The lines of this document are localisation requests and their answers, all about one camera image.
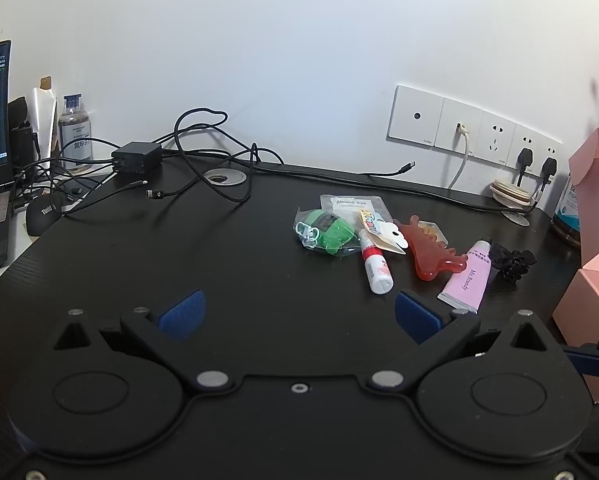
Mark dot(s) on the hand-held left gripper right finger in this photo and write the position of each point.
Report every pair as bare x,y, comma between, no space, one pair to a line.
417,317

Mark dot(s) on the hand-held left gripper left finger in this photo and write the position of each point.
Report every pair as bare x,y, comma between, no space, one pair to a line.
179,310

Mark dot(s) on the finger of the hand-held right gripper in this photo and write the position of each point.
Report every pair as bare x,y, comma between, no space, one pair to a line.
587,360

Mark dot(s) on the red comb-shaped scraper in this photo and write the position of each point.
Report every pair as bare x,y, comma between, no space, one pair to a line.
424,257

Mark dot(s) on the white tube with red band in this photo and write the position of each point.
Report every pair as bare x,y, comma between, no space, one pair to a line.
377,270

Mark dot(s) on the pink hand cream tube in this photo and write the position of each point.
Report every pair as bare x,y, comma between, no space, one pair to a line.
467,280

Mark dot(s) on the green toy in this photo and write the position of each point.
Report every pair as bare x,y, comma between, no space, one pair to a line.
334,232
389,234

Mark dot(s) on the black hair scrunchie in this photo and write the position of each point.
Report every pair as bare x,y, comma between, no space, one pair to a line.
512,262

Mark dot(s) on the clear bag with white label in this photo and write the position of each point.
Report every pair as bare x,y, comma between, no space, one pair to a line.
344,203

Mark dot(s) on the black desktop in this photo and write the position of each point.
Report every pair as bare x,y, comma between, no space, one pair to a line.
229,270

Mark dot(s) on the brown supplement bottle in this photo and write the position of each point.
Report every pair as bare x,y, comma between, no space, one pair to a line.
567,210

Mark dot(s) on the stack of round beige lids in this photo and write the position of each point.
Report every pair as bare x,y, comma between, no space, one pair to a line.
509,192

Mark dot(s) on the black power adapter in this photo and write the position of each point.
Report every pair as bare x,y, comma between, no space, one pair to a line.
137,155

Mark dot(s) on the black computer mouse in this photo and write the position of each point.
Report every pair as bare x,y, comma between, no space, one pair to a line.
41,215

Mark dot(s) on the black power plug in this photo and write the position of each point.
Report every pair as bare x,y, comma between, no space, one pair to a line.
548,166
525,158

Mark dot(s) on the white five-hole power socket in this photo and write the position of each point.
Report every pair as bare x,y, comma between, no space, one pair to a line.
482,135

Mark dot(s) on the clear bottle with white label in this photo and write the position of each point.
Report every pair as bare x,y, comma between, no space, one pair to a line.
75,140

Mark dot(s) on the small black device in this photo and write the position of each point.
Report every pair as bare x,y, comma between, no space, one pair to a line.
19,140

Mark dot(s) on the white tube with gold cap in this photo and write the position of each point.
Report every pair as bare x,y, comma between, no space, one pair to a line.
44,110

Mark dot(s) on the white network wall plate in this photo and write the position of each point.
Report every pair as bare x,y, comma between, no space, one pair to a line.
447,130

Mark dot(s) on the white coaxial wall plate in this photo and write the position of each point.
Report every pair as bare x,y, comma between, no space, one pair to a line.
404,125

